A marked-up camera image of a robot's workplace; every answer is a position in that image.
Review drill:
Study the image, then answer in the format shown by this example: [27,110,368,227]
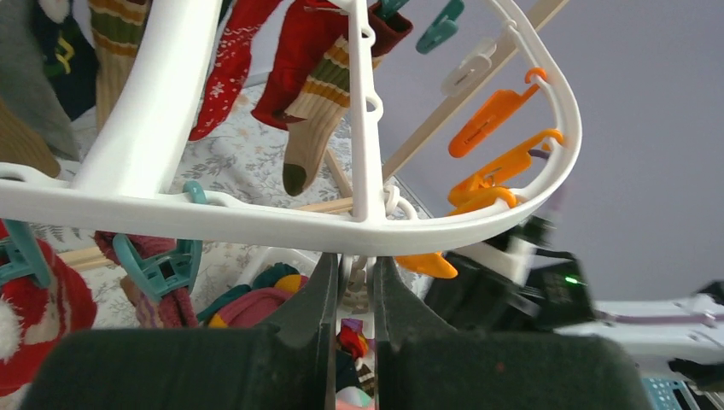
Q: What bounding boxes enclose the wooden hanger stand frame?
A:
[60,0,569,271]

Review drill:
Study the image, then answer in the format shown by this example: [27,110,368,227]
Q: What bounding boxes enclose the beige sock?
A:
[93,231,199,331]

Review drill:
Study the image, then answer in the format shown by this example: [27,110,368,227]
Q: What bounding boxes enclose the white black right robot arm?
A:
[371,217,723,409]

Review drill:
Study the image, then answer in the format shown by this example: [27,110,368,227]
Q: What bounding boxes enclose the grey sock tip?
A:
[1,1,79,161]

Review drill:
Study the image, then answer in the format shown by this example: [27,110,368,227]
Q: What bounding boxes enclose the white laundry basket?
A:
[234,246,319,285]

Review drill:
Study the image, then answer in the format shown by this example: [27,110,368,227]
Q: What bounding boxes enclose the olive striped hanging sock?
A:
[281,5,414,198]

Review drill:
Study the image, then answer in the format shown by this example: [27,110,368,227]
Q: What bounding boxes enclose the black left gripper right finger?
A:
[373,257,651,410]

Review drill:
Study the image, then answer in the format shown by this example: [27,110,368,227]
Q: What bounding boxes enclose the orange clothespin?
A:
[448,67,547,158]

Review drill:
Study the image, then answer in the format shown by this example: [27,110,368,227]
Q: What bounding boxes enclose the large red sock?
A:
[1,238,97,409]

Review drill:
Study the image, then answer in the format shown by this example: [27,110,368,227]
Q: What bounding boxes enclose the teal clothespin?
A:
[1,220,51,288]

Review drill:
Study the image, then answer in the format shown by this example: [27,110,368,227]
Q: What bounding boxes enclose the white clothespin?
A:
[341,184,418,314]

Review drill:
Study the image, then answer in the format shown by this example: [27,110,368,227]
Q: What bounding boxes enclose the white oval clip hanger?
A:
[1,1,582,256]

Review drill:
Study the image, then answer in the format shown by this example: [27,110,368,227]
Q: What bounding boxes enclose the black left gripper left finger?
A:
[21,253,338,409]

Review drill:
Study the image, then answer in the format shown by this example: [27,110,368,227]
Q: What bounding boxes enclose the red patterned hanging sock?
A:
[189,0,280,142]

